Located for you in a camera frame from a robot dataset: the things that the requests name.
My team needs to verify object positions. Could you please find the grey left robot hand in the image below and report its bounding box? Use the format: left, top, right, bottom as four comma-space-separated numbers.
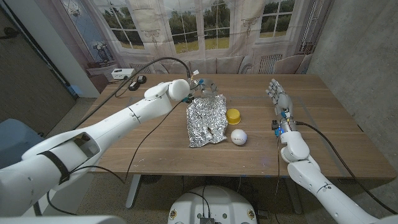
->
186, 77, 218, 103

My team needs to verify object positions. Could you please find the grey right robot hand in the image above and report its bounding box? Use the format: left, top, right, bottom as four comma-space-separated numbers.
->
266, 78, 294, 121

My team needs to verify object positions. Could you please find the aluminum foil sheet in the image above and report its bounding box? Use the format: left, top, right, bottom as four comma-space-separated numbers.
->
185, 94, 229, 148

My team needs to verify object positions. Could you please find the yellow plastic cup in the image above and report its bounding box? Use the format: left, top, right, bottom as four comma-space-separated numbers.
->
226, 108, 242, 126

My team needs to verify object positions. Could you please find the white ball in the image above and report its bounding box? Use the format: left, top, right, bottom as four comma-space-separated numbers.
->
230, 128, 248, 146

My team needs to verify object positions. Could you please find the printed window scene backdrop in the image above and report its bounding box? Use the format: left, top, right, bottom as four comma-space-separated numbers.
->
34, 0, 335, 94

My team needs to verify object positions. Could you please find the white power strip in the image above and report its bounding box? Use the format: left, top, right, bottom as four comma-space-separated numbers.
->
111, 68, 137, 80

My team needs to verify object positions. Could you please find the grey metal table leg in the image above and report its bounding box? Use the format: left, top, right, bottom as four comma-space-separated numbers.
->
284, 177, 304, 215
125, 174, 142, 210

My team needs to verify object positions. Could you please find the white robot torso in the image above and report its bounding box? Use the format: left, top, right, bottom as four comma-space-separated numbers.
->
167, 185, 258, 224

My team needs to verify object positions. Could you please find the blue chair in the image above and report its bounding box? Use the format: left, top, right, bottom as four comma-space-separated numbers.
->
0, 118, 44, 169

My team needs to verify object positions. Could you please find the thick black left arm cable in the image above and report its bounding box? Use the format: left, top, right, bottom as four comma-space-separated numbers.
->
70, 57, 192, 131

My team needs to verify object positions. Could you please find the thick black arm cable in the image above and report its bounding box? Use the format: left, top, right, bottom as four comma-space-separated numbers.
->
70, 57, 192, 131
295, 120, 398, 215

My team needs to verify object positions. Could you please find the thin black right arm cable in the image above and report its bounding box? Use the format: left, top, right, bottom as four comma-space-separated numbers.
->
275, 136, 282, 224

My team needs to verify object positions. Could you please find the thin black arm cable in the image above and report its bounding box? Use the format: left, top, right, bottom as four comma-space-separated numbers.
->
46, 101, 184, 217
275, 136, 282, 224

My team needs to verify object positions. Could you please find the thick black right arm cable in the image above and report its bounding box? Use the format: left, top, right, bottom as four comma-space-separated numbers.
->
295, 120, 398, 215

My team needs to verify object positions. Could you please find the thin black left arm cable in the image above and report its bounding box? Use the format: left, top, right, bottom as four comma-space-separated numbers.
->
46, 101, 184, 217

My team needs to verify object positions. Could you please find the thin black adapter cord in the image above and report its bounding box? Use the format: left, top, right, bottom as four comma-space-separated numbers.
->
114, 77, 133, 99

